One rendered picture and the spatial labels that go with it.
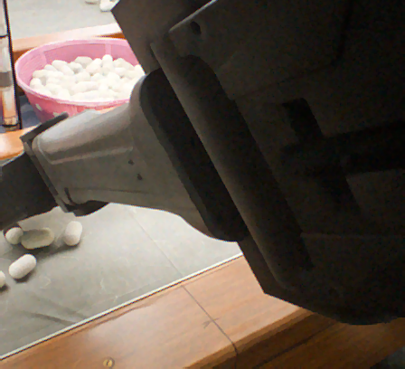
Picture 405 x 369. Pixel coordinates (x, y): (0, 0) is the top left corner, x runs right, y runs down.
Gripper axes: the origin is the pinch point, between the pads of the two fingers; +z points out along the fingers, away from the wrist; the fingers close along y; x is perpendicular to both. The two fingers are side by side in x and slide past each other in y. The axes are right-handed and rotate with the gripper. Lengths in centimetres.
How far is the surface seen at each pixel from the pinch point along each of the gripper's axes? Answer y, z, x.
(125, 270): -6.2, -11.5, 12.4
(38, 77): -16.8, 27.3, -21.4
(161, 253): -11.1, -11.2, 12.1
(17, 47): -16.2, 31.0, -28.5
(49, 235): -0.9, -6.7, 6.0
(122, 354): 0.3, -21.8, 18.2
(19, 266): 3.7, -9.1, 8.0
